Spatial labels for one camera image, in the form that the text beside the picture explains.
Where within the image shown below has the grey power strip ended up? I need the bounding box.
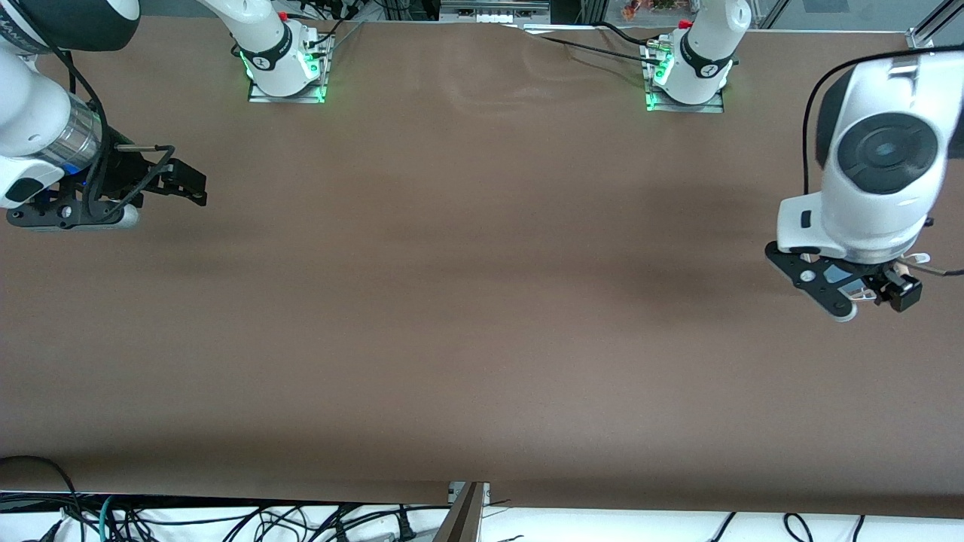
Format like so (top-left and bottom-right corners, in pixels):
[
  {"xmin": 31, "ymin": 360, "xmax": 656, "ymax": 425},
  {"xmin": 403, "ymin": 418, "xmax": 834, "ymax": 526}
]
[{"xmin": 439, "ymin": 0, "xmax": 552, "ymax": 25}]

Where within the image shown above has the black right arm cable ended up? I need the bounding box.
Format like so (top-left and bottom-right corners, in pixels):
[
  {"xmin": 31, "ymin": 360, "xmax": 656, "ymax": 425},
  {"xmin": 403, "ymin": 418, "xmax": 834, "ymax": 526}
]
[{"xmin": 15, "ymin": 0, "xmax": 178, "ymax": 221}]

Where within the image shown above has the brown table cover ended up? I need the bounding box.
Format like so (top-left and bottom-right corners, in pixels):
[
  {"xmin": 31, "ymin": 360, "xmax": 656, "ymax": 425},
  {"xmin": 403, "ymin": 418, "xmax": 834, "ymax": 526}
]
[{"xmin": 0, "ymin": 15, "xmax": 964, "ymax": 520}]

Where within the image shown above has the black table cable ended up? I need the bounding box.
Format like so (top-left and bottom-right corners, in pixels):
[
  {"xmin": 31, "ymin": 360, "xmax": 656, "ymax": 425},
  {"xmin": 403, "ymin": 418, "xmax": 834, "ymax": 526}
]
[
  {"xmin": 526, "ymin": 32, "xmax": 664, "ymax": 65},
  {"xmin": 599, "ymin": 21, "xmax": 653, "ymax": 47}
]

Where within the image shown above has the metal frame strut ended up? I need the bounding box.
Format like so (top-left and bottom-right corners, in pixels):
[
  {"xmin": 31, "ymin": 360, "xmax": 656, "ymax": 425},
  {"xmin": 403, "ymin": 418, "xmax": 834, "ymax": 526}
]
[{"xmin": 433, "ymin": 482, "xmax": 490, "ymax": 542}]

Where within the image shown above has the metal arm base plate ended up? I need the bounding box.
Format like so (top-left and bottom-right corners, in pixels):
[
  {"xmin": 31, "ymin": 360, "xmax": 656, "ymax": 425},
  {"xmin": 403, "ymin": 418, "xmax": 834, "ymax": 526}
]
[
  {"xmin": 645, "ymin": 41, "xmax": 725, "ymax": 114},
  {"xmin": 248, "ymin": 34, "xmax": 327, "ymax": 104}
]

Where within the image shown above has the aluminium frame profile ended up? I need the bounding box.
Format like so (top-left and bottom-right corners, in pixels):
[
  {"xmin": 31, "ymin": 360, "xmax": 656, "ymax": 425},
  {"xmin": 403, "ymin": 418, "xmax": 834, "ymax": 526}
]
[{"xmin": 906, "ymin": 0, "xmax": 964, "ymax": 52}]

